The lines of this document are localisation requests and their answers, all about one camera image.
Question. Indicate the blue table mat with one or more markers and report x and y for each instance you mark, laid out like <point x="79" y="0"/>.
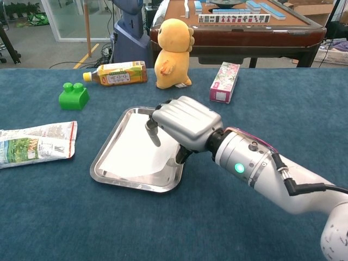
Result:
<point x="136" y="223"/>

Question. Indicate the white paper sheet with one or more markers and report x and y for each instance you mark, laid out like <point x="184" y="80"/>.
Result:
<point x="130" y="152"/>

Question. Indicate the green bag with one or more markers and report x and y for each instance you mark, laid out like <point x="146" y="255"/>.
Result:
<point x="38" y="19"/>

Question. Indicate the yellow-label tea bottle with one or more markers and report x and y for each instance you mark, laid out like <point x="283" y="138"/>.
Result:
<point x="119" y="74"/>

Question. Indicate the face-up mahjong tile row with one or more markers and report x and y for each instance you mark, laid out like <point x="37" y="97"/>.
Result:
<point x="233" y="18"/>

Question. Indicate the white printed snack bag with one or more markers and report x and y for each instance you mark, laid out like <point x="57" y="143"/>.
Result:
<point x="35" y="144"/>

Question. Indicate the purple cloth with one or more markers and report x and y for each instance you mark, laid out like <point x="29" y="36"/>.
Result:
<point x="341" y="45"/>

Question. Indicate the silver metal tray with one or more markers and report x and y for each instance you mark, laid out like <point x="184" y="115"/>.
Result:
<point x="152" y="183"/>

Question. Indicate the green toy building block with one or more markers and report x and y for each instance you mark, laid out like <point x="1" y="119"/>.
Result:
<point x="73" y="99"/>

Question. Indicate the pink floral carton box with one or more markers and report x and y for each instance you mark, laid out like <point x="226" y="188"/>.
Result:
<point x="225" y="81"/>

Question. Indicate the upright white mahjong tile stack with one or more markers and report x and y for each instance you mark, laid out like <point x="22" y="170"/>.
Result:
<point x="186" y="8"/>

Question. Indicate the white plastic basket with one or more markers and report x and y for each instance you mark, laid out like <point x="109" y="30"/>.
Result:
<point x="331" y="55"/>

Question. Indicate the silver foil bag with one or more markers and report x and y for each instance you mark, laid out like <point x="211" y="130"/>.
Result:
<point x="160" y="12"/>

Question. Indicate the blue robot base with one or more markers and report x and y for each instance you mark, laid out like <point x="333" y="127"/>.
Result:
<point x="130" y="40"/>

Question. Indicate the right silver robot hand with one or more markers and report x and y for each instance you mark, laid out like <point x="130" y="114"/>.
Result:
<point x="187" y="119"/>

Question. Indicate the blue-backed mahjong tile wall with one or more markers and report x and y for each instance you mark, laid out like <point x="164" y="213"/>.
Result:
<point x="269" y="9"/>
<point x="198" y="6"/>
<point x="231" y="11"/>

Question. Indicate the green potted plants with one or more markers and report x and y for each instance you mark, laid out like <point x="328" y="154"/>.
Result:
<point x="21" y="8"/>

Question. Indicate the white framed glass partition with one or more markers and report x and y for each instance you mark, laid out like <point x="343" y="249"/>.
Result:
<point x="68" y="27"/>

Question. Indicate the black wheeled stand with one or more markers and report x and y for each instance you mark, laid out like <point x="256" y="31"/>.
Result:
<point x="11" y="46"/>

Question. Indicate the brown mahjong table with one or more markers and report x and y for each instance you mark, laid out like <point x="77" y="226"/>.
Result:
<point x="258" y="38"/>

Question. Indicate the wooden pole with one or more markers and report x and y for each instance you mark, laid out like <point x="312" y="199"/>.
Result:
<point x="87" y="27"/>

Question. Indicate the yellow plush chick toy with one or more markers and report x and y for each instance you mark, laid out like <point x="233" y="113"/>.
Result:
<point x="171" y="59"/>

